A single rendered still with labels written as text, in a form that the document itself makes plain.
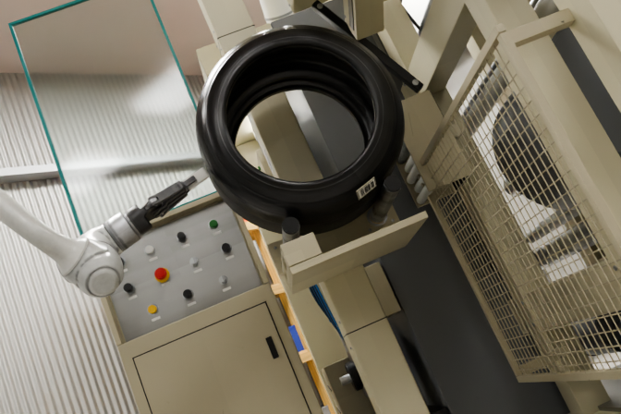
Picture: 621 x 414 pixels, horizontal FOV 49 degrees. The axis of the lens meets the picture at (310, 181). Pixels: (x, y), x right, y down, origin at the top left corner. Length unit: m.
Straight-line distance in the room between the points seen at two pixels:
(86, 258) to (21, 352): 3.36
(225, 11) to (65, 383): 3.27
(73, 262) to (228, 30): 1.01
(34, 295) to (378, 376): 3.48
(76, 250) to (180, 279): 0.85
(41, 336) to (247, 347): 2.87
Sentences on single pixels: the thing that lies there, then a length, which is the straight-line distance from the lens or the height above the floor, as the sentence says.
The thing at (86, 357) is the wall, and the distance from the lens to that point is 5.12.
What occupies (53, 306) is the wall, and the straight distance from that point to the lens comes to 5.15.
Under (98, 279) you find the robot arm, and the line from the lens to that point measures 1.62.
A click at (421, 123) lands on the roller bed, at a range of 2.13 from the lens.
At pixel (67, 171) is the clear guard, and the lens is 2.62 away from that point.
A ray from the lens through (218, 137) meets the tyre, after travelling 1.76.
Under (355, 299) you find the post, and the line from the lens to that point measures 2.03.
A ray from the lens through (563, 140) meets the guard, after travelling 1.31.
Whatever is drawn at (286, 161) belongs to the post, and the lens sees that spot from 2.12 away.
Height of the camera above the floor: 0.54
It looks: 15 degrees up
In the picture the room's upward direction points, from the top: 24 degrees counter-clockwise
